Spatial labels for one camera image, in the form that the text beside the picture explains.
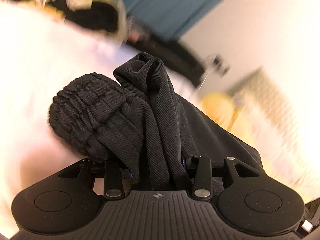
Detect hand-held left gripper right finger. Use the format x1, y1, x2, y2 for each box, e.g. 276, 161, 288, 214
181, 154, 262, 198

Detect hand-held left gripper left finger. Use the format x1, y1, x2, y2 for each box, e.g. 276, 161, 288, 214
58, 158, 133, 198

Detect black pants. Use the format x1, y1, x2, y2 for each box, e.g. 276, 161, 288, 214
48, 52, 263, 193

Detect yellow round object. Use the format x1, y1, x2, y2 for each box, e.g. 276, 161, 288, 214
201, 92, 250, 130

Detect pale textured cloth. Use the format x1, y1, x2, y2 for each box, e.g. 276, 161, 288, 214
225, 66, 320, 195

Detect black sofa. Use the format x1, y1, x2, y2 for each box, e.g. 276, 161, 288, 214
125, 17, 208, 85

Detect white bed sheet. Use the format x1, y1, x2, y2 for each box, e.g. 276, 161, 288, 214
0, 0, 200, 230

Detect black garment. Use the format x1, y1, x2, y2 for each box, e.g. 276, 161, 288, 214
47, 0, 120, 33

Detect yellow cloth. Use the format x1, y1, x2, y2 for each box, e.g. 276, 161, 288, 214
20, 0, 67, 22

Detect wide blue curtain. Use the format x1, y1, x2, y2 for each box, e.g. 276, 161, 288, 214
15, 0, 240, 38

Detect pale green fluffy cloth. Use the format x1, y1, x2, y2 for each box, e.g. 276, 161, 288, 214
66, 0, 93, 10

